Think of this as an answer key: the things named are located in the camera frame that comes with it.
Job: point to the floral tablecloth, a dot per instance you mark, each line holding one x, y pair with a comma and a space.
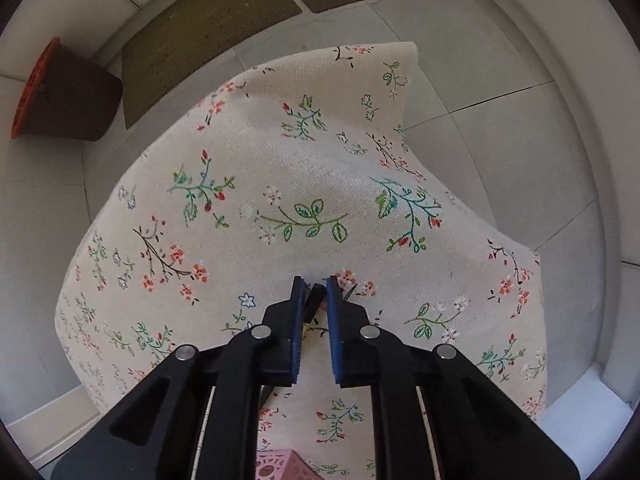
296, 167

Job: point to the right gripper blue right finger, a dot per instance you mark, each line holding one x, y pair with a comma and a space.
335, 310

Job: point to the brown floor mat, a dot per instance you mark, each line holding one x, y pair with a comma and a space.
185, 37

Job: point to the brown wicker trash bin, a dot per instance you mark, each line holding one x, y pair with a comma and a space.
67, 96

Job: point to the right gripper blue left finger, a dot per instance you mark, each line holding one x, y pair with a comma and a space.
297, 304

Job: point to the pink perforated utensil holder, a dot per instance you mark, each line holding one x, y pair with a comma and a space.
282, 465

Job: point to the black chopstick gold band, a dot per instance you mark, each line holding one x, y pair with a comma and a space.
312, 307

